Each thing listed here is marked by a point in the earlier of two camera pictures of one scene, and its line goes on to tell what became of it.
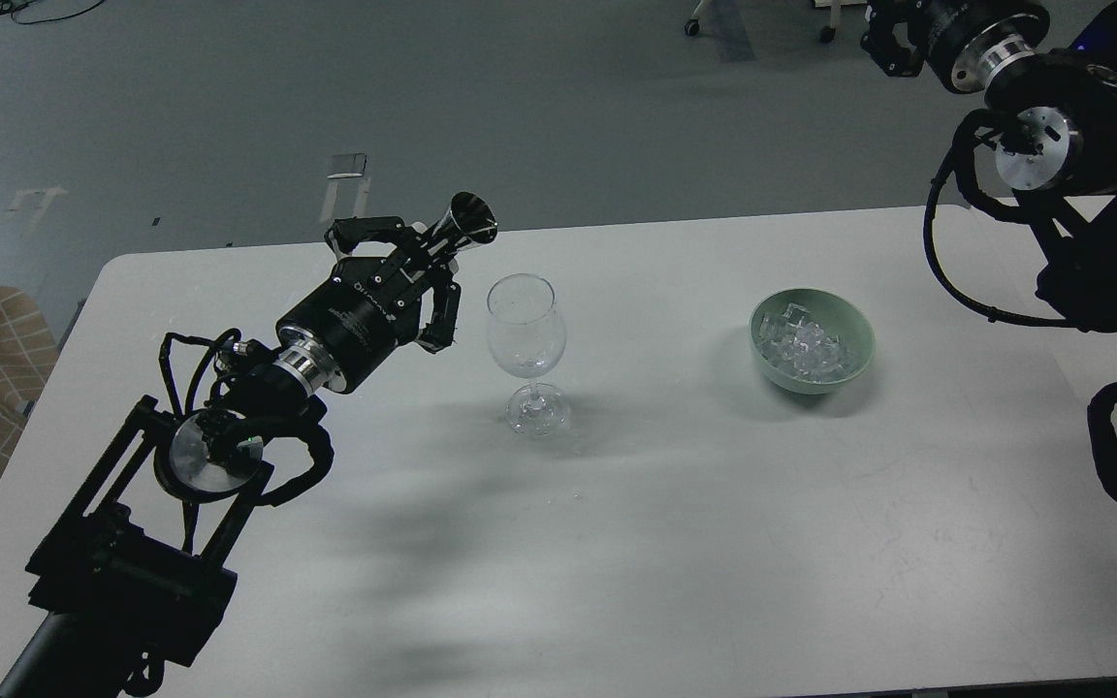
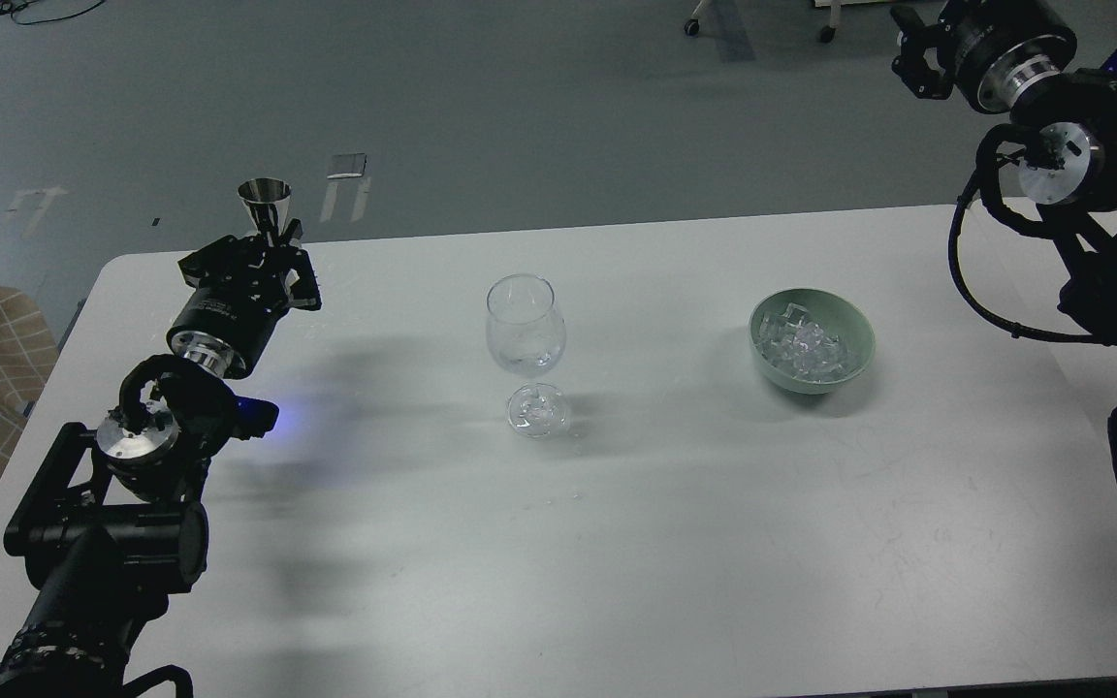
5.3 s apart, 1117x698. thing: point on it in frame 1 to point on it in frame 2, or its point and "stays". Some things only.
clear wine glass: x=526 y=329 stays
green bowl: x=812 y=340 stays
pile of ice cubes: x=799 y=348 stays
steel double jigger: x=469 y=221 to x=265 y=190
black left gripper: x=365 y=307 to x=226 y=325
